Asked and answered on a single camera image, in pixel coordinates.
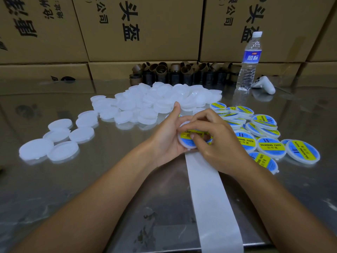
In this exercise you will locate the person's right hand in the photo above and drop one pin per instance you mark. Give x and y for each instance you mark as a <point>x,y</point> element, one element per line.
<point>224,145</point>

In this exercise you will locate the person's left hand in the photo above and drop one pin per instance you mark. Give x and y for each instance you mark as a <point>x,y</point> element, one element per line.
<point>163,142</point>

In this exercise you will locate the pile of white plastic lids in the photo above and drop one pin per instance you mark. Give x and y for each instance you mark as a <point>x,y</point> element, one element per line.
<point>142,96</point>

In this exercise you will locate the sticker roll with backing strip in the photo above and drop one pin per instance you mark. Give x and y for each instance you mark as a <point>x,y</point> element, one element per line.
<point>213,208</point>

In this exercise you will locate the person's left forearm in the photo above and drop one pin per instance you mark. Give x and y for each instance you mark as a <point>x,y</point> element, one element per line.
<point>81,210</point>

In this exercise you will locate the person's right forearm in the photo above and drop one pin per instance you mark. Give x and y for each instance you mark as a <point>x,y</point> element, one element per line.
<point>295,213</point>

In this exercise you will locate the row of dark cardboard tubes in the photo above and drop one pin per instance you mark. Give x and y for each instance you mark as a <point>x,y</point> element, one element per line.
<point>168,74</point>

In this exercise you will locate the white handheld controller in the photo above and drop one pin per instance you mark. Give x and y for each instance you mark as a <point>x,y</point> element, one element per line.
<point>264,85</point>

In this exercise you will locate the clear plastic water bottle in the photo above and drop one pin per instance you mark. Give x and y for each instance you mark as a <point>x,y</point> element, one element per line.
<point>249,61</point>

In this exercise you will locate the stack of brown cardboard boxes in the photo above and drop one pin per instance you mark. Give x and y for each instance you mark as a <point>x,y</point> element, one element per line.
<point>147,26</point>

